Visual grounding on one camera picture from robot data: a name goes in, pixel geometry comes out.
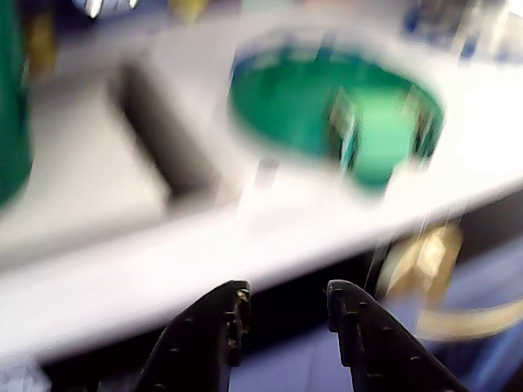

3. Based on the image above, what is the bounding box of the gold stove knob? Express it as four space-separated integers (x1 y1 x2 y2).
376 223 466 305

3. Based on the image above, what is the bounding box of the steel skimmer spoon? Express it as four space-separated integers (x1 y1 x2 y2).
69 0 142 20

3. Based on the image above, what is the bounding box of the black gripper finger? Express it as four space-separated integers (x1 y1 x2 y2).
326 279 472 392
133 279 252 392

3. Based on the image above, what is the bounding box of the green container lid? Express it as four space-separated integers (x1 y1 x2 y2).
227 42 447 198

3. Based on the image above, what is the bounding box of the blue toy kitchen unit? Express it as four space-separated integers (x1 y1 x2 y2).
0 0 523 392

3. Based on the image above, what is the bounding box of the gold oven handle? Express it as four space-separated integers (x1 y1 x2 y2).
415 299 523 343

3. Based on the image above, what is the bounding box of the grey sink basin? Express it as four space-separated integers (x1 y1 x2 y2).
0 60 230 254

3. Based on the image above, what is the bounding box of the green ribbed container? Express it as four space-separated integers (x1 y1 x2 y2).
0 0 36 212

